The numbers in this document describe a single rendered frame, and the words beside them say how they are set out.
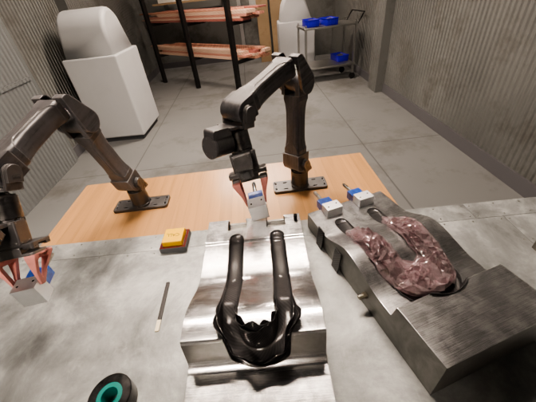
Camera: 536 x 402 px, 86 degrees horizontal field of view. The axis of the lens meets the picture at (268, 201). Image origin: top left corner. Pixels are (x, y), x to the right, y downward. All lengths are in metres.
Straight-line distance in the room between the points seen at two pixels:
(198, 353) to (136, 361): 0.20
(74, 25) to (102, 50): 0.33
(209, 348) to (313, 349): 0.19
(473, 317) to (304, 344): 0.31
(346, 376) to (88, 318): 0.62
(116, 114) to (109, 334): 3.38
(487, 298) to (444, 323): 0.11
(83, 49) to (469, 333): 3.90
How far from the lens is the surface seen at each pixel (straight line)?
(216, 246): 0.77
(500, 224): 1.08
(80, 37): 3.97
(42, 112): 0.88
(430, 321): 0.63
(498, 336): 0.67
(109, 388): 0.73
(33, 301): 0.85
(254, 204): 0.78
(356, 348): 0.70
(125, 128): 4.04
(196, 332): 0.58
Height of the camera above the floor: 1.42
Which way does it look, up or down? 37 degrees down
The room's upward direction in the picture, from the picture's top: 7 degrees counter-clockwise
